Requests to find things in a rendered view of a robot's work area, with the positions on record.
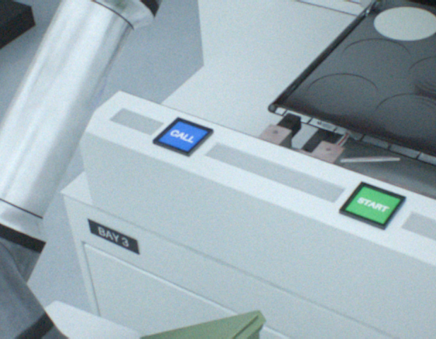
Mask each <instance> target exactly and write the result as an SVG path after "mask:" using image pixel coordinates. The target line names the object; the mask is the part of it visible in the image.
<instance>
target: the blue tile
mask: <svg viewBox="0 0 436 339"><path fill-rule="evenodd" d="M206 133H207V131H204V130H202V129H199V128H196V127H194V126H190V125H188V124H185V123H182V122H180V121H179V122H177V123H176V124H175V125H174V126H173V127H172V128H171V129H170V130H169V131H168V132H167V133H166V134H165V135H164V136H163V137H162V138H161V139H160V140H159V141H162V142H164V143H167V144H170V145H173V146H175V147H177V148H180V149H182V150H185V151H188V150H189V149H190V148H191V147H192V146H193V145H195V144H196V143H197V142H198V141H199V140H200V139H201V138H202V137H203V136H204V135H205V134H206Z"/></svg>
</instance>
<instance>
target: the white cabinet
mask: <svg viewBox="0 0 436 339"><path fill-rule="evenodd" d="M64 204H65V207H66V212H67V215H68V218H69V223H70V226H71V231H72V235H73V240H74V243H75V246H76V251H77V254H78V260H79V262H80V265H81V271H82V274H83V279H84V283H85V286H86V291H87V294H88V299H89V302H90V308H91V311H92V314H94V315H96V316H101V317H103V318H105V319H108V320H111V321H113V322H115V323H118V324H120V325H123V326H126V327H127V328H131V329H133V330H135V331H138V332H141V333H144V334H146V335H152V334H155V333H161V332H164V331H170V330H173V329H176V328H182V327H185V326H191V325H194V324H198V323H203V322H207V321H213V320H216V319H222V318H225V317H228V316H234V315H238V314H243V313H247V312H250V311H256V310H260V311H261V312H262V314H263V315H264V317H265V318H266V322H265V323H264V326H263V328H262V329H261V331H260V332H259V336H260V339H394V338H392V337H389V336H388V335H385V334H383V333H380V332H378V331H376V330H373V329H371V328H368V327H367V326H364V325H361V324H359V323H356V322H354V321H351V320H349V319H346V318H344V317H342V316H340V315H338V314H335V313H334V312H331V311H329V310H327V309H324V308H322V307H319V306H317V305H315V304H313V303H311V302H308V301H306V300H303V299H301V298H299V297H296V296H295V295H292V294H290V293H287V292H285V291H282V290H280V289H278V288H277V287H274V286H272V285H270V284H267V283H265V282H263V281H260V280H258V279H256V278H253V277H251V276H249V275H247V274H244V273H242V272H239V271H238V270H235V269H233V268H231V267H228V266H226V265H224V264H222V263H219V262H217V261H215V260H213V259H211V258H208V257H206V256H203V255H200V254H197V253H195V252H193V251H190V250H188V249H185V248H184V247H182V246H179V245H177V244H175V243H173V242H170V241H168V240H166V239H163V238H162V237H159V236H157V235H154V234H152V233H150V232H147V231H145V230H142V229H141V228H138V227H136V226H134V225H131V224H129V223H127V222H124V221H123V220H120V219H119V218H116V217H114V216H111V215H109V214H107V213H104V212H102V211H100V210H96V209H94V208H91V207H89V206H87V205H84V204H82V203H79V202H78V201H75V200H73V199H71V198H68V197H66V196H64Z"/></svg>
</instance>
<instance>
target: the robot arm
mask: <svg viewBox="0 0 436 339"><path fill-rule="evenodd" d="M162 2H163V0H61V2H60V4H59V6H58V8H57V11H56V13H55V14H54V17H53V19H52V21H51V23H50V24H49V27H48V29H47V31H46V33H45V35H44V38H43V40H42V42H41V44H40V46H39V48H38V50H37V51H36V53H35V55H34V57H33V60H32V61H31V63H30V65H29V67H28V70H27V71H26V73H25V75H24V77H23V79H22V81H21V83H20V85H19V87H18V89H17V91H16V94H15V96H14V98H13V100H12V102H11V104H10V106H9V107H8V109H7V111H6V113H5V115H4V118H3V119H2V121H1V123H0V339H70V338H69V337H67V336H66V335H64V334H63V333H62V332H61V331H60V330H59V329H58V328H57V326H55V324H54V322H53V321H52V320H51V318H50V317H49V316H48V314H47V312H46V311H45V309H44V307H43V306H42V305H41V303H40V302H39V300H38V299H37V297H36V296H35V294H34V293H33V291H32V290H31V289H30V287H29V286H28V284H27V283H28V281H29V279H30V276H31V274H32V272H33V270H34V268H35V267H36V265H37V262H38V261H39V258H40V256H41V254H42V251H43V249H44V247H45V245H46V243H47V241H48V238H47V234H46V232H45V229H44V226H43V222H42V219H43V217H44V216H45V213H46V212H47V209H48V208H49V205H50V203H51V202H52V199H53V197H54V195H55V193H56V191H57V189H58V187H59V185H60V183H61V181H62V178H63V176H64V173H65V171H66V168H67V167H68V165H69V163H70V161H71V158H72V157H73V154H74V153H75V151H76V149H77V147H78V144H79V143H80V140H81V138H82V136H83V134H84V132H85V130H86V128H87V126H88V124H89V121H90V119H91V117H92V116H93V114H94V112H95V110H96V108H97V106H98V103H99V101H100V99H101V97H102V95H103V93H104V91H105V89H106V87H107V84H108V83H109V81H110V79H111V77H112V74H113V73H114V70H115V69H116V67H117V64H118V61H119V59H120V57H121V55H122V53H123V51H124V48H125V47H126V44H127V42H128V41H129V38H130V37H131V34H132V32H133V31H134V30H135V29H136V28H139V27H141V26H144V25H147V24H151V23H152V22H153V19H154V18H155V15H156V13H157V12H158V9H159V8H160V6H161V4H162Z"/></svg>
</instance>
